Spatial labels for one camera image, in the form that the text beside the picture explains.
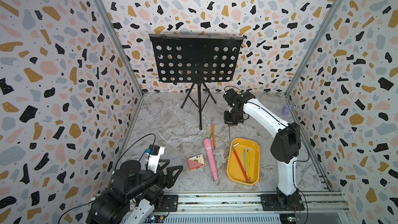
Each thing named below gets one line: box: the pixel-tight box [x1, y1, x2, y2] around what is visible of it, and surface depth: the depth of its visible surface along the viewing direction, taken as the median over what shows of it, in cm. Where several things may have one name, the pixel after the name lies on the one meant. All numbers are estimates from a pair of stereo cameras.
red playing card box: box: [186, 152, 207, 172], surface depth 88 cm
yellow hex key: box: [244, 148, 254, 182], surface depth 87 cm
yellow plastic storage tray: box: [226, 137, 261, 186], surface depth 89 cm
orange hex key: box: [210, 118, 217, 151], surface depth 100 cm
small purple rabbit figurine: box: [281, 104, 292, 116], surface depth 111 cm
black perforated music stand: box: [148, 33, 246, 131], surface depth 74 cm
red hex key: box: [232, 142, 250, 183], surface depth 87 cm
